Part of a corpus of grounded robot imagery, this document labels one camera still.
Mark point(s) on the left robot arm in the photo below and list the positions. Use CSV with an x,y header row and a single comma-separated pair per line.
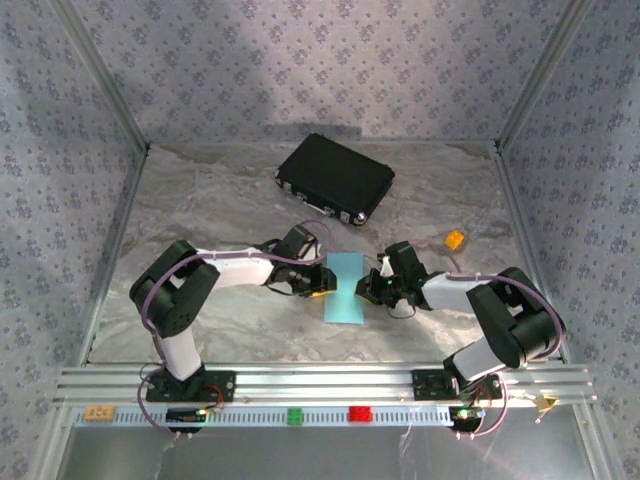
x,y
177,350

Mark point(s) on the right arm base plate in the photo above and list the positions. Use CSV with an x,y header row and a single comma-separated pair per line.
x,y
425,385

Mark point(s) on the green toy brick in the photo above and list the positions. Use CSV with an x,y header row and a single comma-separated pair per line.
x,y
295,416

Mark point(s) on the yellow tape piece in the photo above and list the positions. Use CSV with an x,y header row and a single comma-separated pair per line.
x,y
546,402

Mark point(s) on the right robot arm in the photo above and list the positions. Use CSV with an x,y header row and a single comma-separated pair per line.
x,y
475,357

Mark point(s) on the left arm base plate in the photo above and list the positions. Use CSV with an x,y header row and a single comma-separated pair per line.
x,y
220,387

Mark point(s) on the light blue paper sheet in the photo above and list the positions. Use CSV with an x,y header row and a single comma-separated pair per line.
x,y
345,310

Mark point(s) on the large red toy brick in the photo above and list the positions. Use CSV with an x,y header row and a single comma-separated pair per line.
x,y
360,414

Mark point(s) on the aluminium table side rail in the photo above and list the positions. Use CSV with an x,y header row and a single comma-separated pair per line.
x,y
511,200
130,200

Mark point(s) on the orange toy brick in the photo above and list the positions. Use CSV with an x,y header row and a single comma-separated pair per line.
x,y
100,413

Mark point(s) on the yellow toy brick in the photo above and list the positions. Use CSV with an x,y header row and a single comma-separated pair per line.
x,y
455,240

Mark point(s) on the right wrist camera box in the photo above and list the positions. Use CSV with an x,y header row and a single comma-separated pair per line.
x,y
386,265

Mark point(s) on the aluminium frame post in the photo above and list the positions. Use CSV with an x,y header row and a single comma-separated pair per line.
x,y
545,75
100,80

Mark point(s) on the aluminium mounting rail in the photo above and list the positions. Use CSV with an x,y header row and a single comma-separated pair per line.
x,y
325,385

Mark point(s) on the black hard case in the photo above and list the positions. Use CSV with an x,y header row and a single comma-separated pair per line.
x,y
335,175

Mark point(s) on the grey metal panel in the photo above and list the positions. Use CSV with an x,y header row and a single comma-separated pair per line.
x,y
320,455

